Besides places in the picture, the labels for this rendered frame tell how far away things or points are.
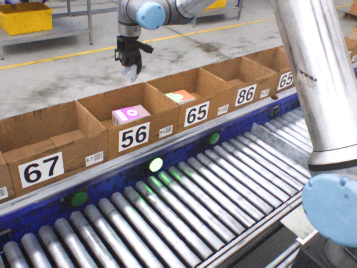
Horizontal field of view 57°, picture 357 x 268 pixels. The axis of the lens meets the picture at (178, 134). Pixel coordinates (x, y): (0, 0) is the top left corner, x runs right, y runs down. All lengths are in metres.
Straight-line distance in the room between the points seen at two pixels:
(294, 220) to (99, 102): 1.06
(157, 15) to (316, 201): 0.79
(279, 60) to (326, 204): 1.99
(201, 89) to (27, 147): 1.03
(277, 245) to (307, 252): 1.43
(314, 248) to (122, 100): 1.15
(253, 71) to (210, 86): 0.39
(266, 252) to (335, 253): 1.40
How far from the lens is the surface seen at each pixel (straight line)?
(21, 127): 1.57
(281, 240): 2.50
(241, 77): 2.32
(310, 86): 0.68
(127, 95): 1.75
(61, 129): 1.65
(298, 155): 1.91
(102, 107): 1.70
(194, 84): 2.04
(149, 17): 1.18
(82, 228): 1.42
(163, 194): 1.54
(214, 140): 1.79
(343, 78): 0.69
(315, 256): 1.05
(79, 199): 1.43
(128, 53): 1.35
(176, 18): 1.25
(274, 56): 2.62
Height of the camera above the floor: 1.84
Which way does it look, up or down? 35 degrees down
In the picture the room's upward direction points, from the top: 7 degrees clockwise
